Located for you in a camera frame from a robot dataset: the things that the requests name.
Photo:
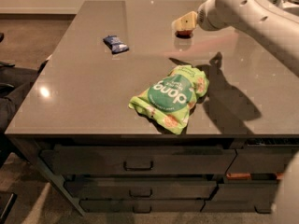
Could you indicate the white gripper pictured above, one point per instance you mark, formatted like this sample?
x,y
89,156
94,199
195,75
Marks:
x,y
205,19

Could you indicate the red apple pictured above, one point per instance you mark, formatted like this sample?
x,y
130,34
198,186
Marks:
x,y
184,33

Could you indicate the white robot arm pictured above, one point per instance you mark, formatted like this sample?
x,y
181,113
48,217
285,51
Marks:
x,y
273,28

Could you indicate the blue rxbar wrapper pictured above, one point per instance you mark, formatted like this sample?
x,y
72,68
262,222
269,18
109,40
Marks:
x,y
115,44

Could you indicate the green chip bag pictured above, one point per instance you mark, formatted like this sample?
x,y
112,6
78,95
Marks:
x,y
170,101

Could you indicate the top right drawer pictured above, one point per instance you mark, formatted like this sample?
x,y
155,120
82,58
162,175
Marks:
x,y
261,160

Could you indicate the drawer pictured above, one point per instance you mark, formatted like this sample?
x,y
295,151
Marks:
x,y
141,206
141,188
236,207
246,192
138,160
261,160

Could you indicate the top left drawer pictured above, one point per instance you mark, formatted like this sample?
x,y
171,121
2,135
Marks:
x,y
138,160

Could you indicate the middle right drawer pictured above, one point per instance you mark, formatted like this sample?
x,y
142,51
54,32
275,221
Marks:
x,y
246,192

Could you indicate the middle left drawer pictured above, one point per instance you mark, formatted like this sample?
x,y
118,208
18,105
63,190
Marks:
x,y
141,188

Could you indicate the bottom right drawer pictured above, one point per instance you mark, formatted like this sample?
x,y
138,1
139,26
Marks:
x,y
236,207

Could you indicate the bottom left drawer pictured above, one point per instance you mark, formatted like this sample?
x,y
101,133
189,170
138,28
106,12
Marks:
x,y
141,206

